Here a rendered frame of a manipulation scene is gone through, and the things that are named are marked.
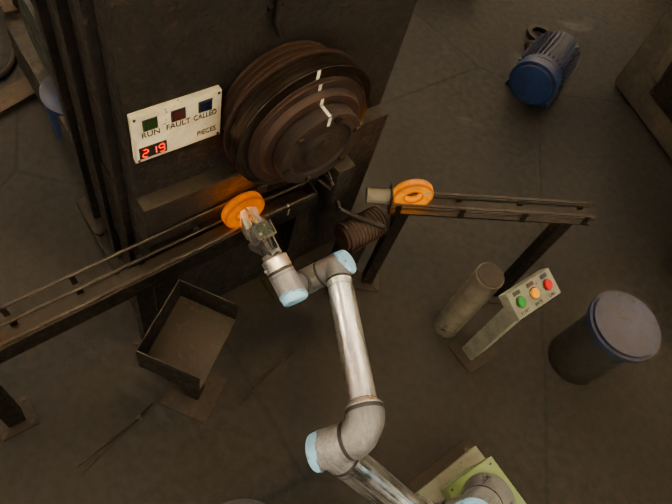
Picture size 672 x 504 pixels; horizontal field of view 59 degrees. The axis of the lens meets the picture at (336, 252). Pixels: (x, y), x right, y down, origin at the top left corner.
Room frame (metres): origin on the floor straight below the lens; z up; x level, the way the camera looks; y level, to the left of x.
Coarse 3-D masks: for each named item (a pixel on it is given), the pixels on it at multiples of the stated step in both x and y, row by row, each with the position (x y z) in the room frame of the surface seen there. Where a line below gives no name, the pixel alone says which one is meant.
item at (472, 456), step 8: (472, 448) 0.83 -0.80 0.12; (464, 456) 0.79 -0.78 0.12; (472, 456) 0.80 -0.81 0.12; (480, 456) 0.81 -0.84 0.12; (456, 464) 0.75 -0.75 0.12; (464, 464) 0.76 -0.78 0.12; (472, 464) 0.77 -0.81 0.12; (448, 472) 0.70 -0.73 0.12; (456, 472) 0.72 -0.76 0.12; (432, 480) 0.65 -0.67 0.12; (440, 480) 0.66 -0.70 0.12; (448, 480) 0.68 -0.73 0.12; (424, 488) 0.61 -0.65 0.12; (432, 488) 0.62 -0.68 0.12; (440, 488) 0.63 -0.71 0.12; (432, 496) 0.60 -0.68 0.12; (440, 496) 0.61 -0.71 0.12
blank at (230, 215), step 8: (248, 192) 1.12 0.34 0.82; (256, 192) 1.14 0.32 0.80; (232, 200) 1.07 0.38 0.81; (240, 200) 1.08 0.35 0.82; (248, 200) 1.09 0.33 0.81; (256, 200) 1.12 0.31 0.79; (224, 208) 1.05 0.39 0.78; (232, 208) 1.05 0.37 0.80; (240, 208) 1.07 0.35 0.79; (224, 216) 1.03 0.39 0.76; (232, 216) 1.05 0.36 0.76; (232, 224) 1.05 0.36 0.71; (240, 224) 1.07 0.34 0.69
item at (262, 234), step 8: (256, 224) 1.02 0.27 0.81; (264, 224) 1.03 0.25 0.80; (272, 224) 1.05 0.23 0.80; (256, 232) 1.00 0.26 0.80; (264, 232) 1.01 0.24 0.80; (272, 232) 1.02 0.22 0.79; (256, 240) 0.98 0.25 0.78; (264, 240) 0.98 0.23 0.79; (272, 240) 1.01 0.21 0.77; (264, 248) 0.98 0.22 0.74; (272, 248) 0.98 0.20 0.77; (264, 256) 0.95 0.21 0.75
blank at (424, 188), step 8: (400, 184) 1.45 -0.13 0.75; (408, 184) 1.44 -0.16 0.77; (416, 184) 1.45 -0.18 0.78; (424, 184) 1.46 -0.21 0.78; (400, 192) 1.42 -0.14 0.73; (408, 192) 1.44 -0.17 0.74; (424, 192) 1.46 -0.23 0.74; (432, 192) 1.47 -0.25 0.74; (400, 200) 1.43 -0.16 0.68; (408, 200) 1.45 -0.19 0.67; (416, 200) 1.46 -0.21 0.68; (424, 200) 1.47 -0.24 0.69
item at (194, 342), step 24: (192, 288) 0.78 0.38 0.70; (168, 312) 0.70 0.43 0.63; (192, 312) 0.74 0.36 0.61; (216, 312) 0.77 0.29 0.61; (144, 336) 0.57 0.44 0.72; (168, 336) 0.64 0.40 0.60; (192, 336) 0.67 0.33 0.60; (216, 336) 0.70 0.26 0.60; (144, 360) 0.52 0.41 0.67; (168, 360) 0.57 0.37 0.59; (192, 360) 0.60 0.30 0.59; (192, 384) 0.51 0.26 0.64; (216, 384) 0.73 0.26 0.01; (192, 408) 0.60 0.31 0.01
